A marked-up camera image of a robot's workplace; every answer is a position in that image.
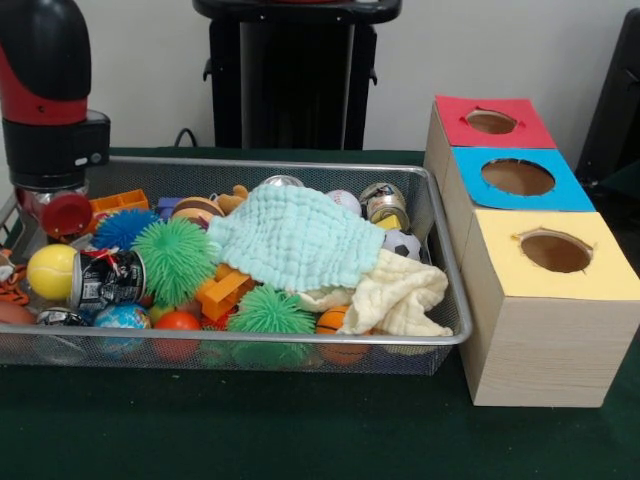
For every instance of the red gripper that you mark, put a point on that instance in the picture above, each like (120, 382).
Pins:
(67, 215)

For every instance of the orange toy building block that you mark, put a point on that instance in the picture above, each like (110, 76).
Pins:
(120, 201)
(225, 295)

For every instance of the crushed black can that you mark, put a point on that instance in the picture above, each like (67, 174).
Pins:
(105, 282)

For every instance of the mint green cloth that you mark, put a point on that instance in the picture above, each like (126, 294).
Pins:
(295, 240)

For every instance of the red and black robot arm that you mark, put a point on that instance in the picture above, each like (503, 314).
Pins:
(45, 100)

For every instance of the silver mesh bin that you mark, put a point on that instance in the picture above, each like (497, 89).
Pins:
(390, 362)

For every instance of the wooden box with three holes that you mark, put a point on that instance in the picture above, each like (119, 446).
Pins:
(550, 350)

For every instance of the blue spiky rubber ball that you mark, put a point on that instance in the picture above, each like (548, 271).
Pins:
(122, 227)

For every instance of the yellow ball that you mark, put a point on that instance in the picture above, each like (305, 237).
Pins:
(50, 272)

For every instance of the green spiky rubber ball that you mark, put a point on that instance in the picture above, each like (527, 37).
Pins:
(270, 312)
(175, 260)

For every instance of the white toy baseball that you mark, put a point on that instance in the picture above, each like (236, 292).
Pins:
(346, 201)

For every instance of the dark green tablecloth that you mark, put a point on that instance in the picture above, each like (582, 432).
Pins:
(300, 430)
(627, 182)

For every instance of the black and white soccer ball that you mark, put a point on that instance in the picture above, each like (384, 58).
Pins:
(404, 246)

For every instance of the cream cloth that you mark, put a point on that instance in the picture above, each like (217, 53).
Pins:
(400, 300)

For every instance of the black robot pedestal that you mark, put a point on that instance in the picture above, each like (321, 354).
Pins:
(300, 75)

